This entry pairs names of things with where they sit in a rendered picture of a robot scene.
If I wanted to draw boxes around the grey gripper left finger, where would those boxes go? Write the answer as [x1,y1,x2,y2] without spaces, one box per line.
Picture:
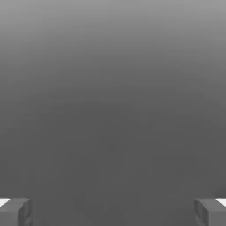
[0,197,34,226]

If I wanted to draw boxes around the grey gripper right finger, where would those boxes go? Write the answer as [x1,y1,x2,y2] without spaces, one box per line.
[193,197,226,226]

